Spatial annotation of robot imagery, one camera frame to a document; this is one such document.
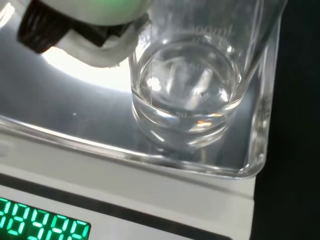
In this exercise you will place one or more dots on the black bench cloth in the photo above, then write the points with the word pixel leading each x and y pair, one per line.
pixel 292 125

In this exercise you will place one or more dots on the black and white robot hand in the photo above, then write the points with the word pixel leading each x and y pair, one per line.
pixel 75 27

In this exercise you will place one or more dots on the white electronic balance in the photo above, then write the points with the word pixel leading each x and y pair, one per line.
pixel 100 140

